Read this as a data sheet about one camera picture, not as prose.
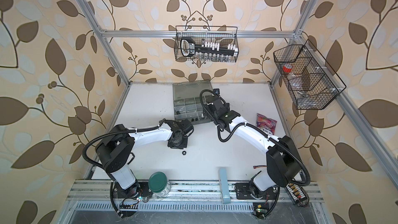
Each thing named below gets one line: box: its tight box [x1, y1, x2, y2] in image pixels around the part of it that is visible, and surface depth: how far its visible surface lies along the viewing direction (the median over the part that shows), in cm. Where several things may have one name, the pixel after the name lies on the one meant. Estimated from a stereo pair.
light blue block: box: [219, 168, 232, 205], surface depth 73 cm
